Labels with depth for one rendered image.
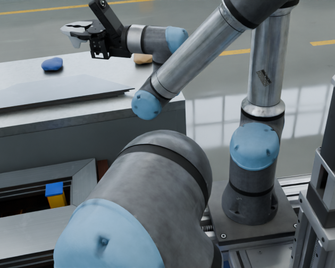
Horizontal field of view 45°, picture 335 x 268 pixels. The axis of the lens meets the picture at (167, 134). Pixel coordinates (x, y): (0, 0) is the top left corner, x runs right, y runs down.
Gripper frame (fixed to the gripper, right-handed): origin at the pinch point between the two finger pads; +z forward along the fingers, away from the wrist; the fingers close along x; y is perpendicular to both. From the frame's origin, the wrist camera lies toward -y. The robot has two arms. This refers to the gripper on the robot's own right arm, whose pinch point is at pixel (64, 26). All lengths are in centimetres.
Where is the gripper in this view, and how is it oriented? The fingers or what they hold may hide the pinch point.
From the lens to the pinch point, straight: 120.6
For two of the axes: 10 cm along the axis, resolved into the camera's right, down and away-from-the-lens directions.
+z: -9.5, -1.4, 2.9
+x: 3.1, -6.6, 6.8
